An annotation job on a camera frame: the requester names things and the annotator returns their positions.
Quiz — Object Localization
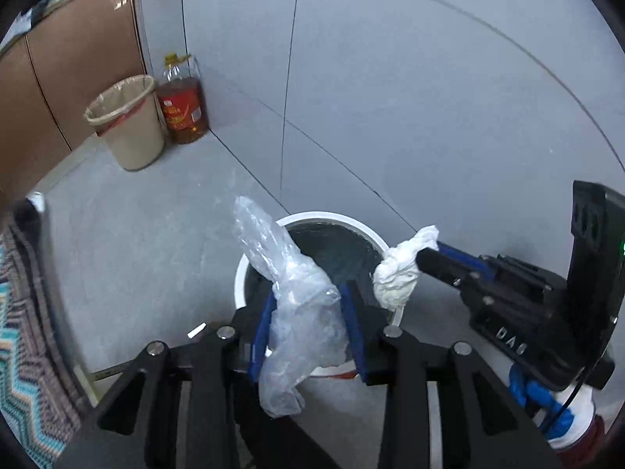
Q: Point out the brown kitchen cabinets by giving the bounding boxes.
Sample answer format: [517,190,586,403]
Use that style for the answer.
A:
[1,0,145,203]

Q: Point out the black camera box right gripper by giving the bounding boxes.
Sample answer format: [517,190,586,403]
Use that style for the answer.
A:
[567,180,624,324]

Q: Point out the white tissue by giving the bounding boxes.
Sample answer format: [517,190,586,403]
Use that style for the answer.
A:
[373,226,439,311]

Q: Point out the cooking oil bottle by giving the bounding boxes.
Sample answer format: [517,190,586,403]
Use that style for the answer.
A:
[156,53,210,144]

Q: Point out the white rimmed black trash bin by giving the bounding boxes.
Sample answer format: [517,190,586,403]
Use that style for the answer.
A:
[234,211,404,379]

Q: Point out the maroon right sleeve forearm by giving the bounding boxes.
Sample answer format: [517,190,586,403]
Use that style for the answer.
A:
[556,415,606,469]

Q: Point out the clear plastic bag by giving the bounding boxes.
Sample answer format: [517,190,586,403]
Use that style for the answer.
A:
[234,196,348,418]

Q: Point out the beige lined waste basket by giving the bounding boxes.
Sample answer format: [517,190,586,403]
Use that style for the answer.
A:
[84,74,165,172]

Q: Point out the right blue white gloved hand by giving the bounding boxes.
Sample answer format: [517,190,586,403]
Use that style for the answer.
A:
[509,364,595,450]

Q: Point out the zigzag teal tablecloth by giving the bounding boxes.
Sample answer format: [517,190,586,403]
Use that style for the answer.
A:
[1,193,92,468]

